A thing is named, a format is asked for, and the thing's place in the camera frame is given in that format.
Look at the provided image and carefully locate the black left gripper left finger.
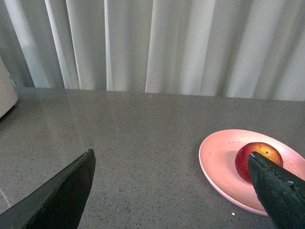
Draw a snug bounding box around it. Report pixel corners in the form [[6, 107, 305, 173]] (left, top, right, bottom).
[[0, 149, 96, 229]]

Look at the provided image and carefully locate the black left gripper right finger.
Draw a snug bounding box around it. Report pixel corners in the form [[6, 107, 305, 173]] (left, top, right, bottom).
[[247, 152, 305, 229]]

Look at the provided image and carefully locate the red apple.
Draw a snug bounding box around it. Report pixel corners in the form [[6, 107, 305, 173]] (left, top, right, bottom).
[[235, 142, 284, 184]]

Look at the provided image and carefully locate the pink plate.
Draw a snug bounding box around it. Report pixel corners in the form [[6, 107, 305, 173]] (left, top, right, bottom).
[[199, 129, 305, 216]]

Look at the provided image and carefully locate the white appliance at left edge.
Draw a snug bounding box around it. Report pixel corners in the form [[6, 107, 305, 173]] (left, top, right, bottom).
[[0, 58, 18, 117]]

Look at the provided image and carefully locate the white curtain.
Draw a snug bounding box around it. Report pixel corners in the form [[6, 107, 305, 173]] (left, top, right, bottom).
[[0, 0, 305, 101]]

